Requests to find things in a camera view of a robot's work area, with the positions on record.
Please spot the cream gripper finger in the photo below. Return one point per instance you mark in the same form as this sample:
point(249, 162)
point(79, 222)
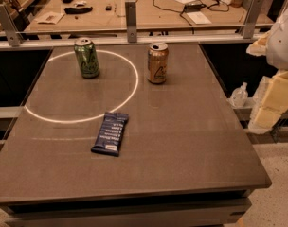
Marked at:
point(258, 48)
point(273, 103)

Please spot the orange soda can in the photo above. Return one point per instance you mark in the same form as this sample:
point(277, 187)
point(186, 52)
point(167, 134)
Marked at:
point(157, 63)

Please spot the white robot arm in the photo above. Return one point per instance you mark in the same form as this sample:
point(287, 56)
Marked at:
point(276, 55)

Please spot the green soda can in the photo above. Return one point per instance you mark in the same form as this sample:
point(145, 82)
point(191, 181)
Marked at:
point(87, 58)

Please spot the blue rxbar wrapper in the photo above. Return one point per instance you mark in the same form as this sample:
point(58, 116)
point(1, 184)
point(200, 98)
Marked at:
point(110, 134)

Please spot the clear plastic bottle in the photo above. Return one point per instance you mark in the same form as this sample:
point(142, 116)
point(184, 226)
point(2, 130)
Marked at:
point(239, 96)

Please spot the white paper sheet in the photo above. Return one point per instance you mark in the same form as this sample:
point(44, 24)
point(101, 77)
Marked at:
point(198, 18)

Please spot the black power adapter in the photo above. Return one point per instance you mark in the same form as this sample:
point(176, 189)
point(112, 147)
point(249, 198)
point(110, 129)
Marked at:
point(193, 7)

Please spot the small black block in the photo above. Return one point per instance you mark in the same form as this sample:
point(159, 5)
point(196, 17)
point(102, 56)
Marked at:
point(109, 7)

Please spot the black flat tool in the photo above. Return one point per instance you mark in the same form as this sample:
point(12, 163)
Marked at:
point(78, 10)

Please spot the wooden background desk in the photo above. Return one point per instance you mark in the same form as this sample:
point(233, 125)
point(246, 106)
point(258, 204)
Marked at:
point(151, 15)

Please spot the white envelope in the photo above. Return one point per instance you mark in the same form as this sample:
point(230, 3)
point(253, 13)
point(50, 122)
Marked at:
point(50, 18)

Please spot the grey metal bracket right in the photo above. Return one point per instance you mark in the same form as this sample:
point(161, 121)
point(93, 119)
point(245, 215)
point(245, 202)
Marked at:
point(251, 18)

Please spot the grey metal bracket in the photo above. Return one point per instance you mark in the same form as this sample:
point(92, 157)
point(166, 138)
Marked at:
point(251, 18)
point(130, 13)
point(12, 34)

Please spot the grey metal bracket middle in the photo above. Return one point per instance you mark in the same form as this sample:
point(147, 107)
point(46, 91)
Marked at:
point(130, 13)

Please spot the grey metal bracket left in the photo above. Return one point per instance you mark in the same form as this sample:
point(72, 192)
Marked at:
point(12, 34)

